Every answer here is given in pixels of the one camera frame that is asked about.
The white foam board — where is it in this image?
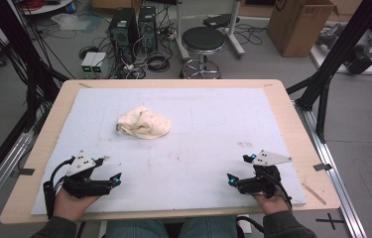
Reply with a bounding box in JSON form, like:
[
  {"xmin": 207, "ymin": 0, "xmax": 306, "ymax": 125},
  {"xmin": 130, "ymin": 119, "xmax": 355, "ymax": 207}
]
[{"xmin": 30, "ymin": 87, "xmax": 308, "ymax": 216}]

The brown cardboard box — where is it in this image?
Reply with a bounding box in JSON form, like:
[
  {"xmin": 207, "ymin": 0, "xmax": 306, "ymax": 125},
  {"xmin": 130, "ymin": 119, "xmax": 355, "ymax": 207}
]
[{"xmin": 266, "ymin": 0, "xmax": 340, "ymax": 59}]

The person's right leg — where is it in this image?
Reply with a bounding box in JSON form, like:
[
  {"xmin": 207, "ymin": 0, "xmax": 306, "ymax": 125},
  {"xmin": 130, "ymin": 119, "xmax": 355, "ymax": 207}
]
[{"xmin": 179, "ymin": 215, "xmax": 240, "ymax": 238}]

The large black computer tower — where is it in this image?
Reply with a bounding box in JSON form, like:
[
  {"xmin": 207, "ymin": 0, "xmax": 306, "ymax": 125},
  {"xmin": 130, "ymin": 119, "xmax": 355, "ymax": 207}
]
[{"xmin": 107, "ymin": 7, "xmax": 140, "ymax": 64}]

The black round stool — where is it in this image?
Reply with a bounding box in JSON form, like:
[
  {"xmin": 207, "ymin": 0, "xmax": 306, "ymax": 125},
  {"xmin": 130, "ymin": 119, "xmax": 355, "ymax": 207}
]
[{"xmin": 179, "ymin": 26, "xmax": 227, "ymax": 80}]

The person's left hand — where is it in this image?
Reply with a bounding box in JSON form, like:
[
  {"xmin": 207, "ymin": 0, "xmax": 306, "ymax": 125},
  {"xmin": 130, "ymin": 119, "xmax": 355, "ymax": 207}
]
[{"xmin": 54, "ymin": 188, "xmax": 100, "ymax": 222}]

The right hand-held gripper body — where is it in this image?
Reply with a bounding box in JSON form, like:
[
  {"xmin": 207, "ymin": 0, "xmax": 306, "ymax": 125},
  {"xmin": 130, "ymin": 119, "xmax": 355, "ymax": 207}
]
[{"xmin": 237, "ymin": 149, "xmax": 293, "ymax": 199}]

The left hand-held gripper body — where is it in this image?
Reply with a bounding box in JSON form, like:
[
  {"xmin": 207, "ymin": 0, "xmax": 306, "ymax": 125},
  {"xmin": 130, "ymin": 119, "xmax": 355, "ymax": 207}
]
[{"xmin": 62, "ymin": 150, "xmax": 115, "ymax": 199}]

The person's leg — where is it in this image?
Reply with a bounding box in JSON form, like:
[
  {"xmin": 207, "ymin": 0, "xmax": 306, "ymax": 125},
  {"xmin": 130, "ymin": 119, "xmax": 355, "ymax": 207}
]
[
  {"xmin": 179, "ymin": 215, "xmax": 240, "ymax": 238},
  {"xmin": 105, "ymin": 219, "xmax": 172, "ymax": 238}
]

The thin wooden stick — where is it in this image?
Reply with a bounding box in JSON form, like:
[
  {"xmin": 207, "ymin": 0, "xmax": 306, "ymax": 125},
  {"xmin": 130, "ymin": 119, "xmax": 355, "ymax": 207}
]
[{"xmin": 302, "ymin": 182, "xmax": 327, "ymax": 206}]

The coil of black cable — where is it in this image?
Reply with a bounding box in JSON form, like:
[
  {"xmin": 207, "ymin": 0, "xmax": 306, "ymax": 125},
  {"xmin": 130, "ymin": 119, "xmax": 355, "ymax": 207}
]
[{"xmin": 146, "ymin": 52, "xmax": 172, "ymax": 73}]

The small black cable ring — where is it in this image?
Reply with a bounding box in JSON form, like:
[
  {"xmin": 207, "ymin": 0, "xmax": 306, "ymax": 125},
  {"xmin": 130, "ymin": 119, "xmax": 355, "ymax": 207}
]
[{"xmin": 77, "ymin": 46, "xmax": 99, "ymax": 60}]

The cream cloth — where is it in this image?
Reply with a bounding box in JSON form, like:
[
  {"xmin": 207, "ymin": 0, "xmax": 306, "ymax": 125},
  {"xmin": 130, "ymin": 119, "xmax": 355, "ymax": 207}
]
[{"xmin": 116, "ymin": 105, "xmax": 173, "ymax": 141}]

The black metal frame stand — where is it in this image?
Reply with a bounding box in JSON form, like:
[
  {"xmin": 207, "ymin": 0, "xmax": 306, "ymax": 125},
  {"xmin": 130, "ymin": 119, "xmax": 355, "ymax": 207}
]
[{"xmin": 286, "ymin": 0, "xmax": 372, "ymax": 145}]

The clear plastic sheet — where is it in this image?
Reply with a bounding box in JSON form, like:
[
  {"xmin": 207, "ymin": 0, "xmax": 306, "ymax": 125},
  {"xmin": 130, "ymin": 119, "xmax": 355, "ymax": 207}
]
[{"xmin": 50, "ymin": 12, "xmax": 104, "ymax": 33}]

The white metal stand leg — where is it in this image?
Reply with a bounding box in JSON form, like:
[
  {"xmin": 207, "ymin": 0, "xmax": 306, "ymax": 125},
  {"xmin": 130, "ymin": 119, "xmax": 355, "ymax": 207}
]
[
  {"xmin": 225, "ymin": 0, "xmax": 246, "ymax": 60},
  {"xmin": 175, "ymin": 0, "xmax": 191, "ymax": 62}
]

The slim black computer tower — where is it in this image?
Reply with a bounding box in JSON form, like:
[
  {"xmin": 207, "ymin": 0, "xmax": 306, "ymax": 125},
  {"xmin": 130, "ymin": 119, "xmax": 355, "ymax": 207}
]
[{"xmin": 137, "ymin": 5, "xmax": 159, "ymax": 55}]

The white round table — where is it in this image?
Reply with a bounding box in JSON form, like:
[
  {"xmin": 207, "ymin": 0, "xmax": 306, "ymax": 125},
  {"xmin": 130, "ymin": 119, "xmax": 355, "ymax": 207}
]
[{"xmin": 20, "ymin": 0, "xmax": 76, "ymax": 16}]

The person's left leg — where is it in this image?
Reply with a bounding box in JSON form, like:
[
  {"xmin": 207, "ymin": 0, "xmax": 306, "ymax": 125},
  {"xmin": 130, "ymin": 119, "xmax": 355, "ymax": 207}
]
[{"xmin": 105, "ymin": 219, "xmax": 172, "ymax": 238}]

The white power supply box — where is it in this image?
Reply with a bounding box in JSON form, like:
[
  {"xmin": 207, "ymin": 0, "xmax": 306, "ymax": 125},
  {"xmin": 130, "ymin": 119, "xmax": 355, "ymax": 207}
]
[
  {"xmin": 80, "ymin": 52, "xmax": 97, "ymax": 79},
  {"xmin": 90, "ymin": 52, "xmax": 108, "ymax": 79}
]

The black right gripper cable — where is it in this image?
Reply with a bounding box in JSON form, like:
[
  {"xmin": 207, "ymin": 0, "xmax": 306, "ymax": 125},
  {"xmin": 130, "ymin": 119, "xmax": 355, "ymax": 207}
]
[{"xmin": 264, "ymin": 172, "xmax": 294, "ymax": 212}]

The person's right hand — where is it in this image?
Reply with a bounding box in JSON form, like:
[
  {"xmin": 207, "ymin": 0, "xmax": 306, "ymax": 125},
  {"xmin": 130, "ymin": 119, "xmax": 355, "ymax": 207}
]
[{"xmin": 252, "ymin": 192, "xmax": 291, "ymax": 216}]

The black flat device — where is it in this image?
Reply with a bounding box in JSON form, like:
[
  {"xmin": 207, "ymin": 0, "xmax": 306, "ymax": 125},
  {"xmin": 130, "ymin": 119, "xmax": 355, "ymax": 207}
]
[{"xmin": 202, "ymin": 13, "xmax": 241, "ymax": 30}]

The black frame stand with cables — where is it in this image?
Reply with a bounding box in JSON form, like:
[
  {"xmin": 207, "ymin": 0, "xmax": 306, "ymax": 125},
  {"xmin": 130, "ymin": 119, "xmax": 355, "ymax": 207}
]
[{"xmin": 0, "ymin": 0, "xmax": 70, "ymax": 134}]

